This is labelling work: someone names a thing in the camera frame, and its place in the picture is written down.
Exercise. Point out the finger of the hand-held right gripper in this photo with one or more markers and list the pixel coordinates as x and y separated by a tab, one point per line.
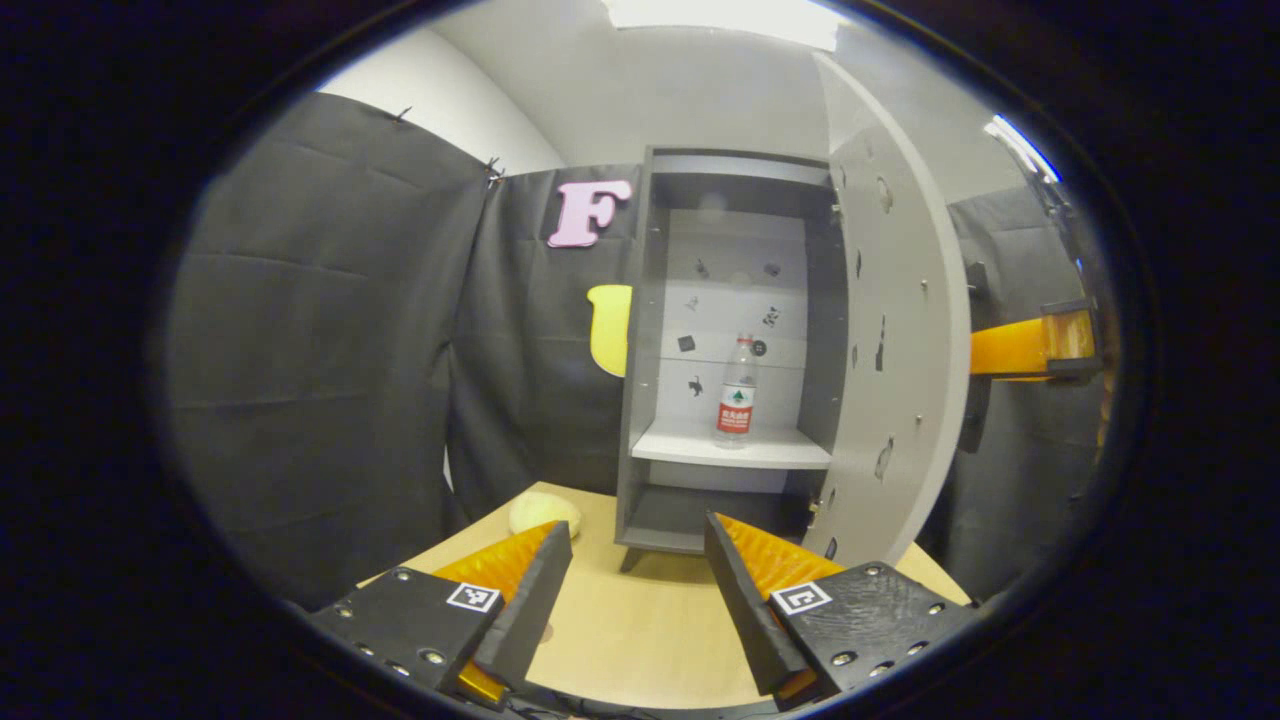
1010	347

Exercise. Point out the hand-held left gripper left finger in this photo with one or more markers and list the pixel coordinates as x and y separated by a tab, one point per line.
530	610

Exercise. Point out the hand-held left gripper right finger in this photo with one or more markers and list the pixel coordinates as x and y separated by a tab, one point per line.
745	600

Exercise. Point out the grey cabinet door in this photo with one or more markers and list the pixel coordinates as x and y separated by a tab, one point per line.
910	400

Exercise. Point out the clear plastic bottle red label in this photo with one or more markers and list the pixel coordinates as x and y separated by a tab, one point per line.
736	410

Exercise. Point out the dark grey cabinet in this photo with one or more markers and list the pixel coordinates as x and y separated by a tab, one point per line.
640	400

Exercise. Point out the white cabinet shelf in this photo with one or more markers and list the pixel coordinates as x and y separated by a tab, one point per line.
690	445

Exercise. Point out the pale yellow round object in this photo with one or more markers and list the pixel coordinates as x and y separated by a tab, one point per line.
545	512

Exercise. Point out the narrow ceiling light panel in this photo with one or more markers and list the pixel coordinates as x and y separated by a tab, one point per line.
1020	145

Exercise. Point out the black backdrop cloth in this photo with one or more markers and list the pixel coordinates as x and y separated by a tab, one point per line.
320	350

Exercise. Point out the large ceiling light panel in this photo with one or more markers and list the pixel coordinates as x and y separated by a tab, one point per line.
730	15

